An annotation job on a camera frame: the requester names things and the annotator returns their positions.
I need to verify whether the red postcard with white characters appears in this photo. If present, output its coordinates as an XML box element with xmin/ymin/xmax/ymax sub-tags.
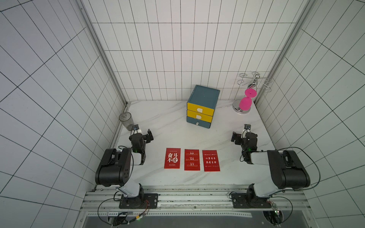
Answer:
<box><xmin>164</xmin><ymin>148</ymin><xmax>181</xmax><ymax>169</ymax></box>

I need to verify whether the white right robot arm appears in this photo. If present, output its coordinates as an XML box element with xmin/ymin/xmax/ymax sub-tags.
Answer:
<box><xmin>231</xmin><ymin>132</ymin><xmax>310</xmax><ymax>209</ymax></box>

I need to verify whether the teal bottom drawer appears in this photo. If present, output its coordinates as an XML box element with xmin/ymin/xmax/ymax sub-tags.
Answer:
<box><xmin>186</xmin><ymin>116</ymin><xmax>211</xmax><ymax>129</ymax></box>

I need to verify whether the red postcard from bottom drawer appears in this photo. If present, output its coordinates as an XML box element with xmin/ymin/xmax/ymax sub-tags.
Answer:
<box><xmin>202</xmin><ymin>150</ymin><xmax>220</xmax><ymax>172</ymax></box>

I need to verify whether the clear plastic cup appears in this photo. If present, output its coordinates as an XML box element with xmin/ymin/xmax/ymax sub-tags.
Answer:
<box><xmin>119</xmin><ymin>112</ymin><xmax>135</xmax><ymax>131</ymax></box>

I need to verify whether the chrome stand with pink cups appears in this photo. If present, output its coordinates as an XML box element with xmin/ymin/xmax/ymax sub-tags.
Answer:
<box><xmin>232</xmin><ymin>71</ymin><xmax>271</xmax><ymax>114</ymax></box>

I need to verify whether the teal drawer cabinet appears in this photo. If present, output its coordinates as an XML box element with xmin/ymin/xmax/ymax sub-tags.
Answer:
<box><xmin>187</xmin><ymin>85</ymin><xmax>220</xmax><ymax>111</ymax></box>

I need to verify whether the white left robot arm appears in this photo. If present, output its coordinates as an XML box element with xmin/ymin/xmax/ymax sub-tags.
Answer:
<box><xmin>95</xmin><ymin>130</ymin><xmax>154</xmax><ymax>209</ymax></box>

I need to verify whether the metal base rail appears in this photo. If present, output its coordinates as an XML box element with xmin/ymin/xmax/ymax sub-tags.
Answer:
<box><xmin>81</xmin><ymin>185</ymin><xmax>309</xmax><ymax>217</ymax></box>

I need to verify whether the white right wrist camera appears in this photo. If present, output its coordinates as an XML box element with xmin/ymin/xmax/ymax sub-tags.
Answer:
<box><xmin>243</xmin><ymin>124</ymin><xmax>252</xmax><ymax>133</ymax></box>

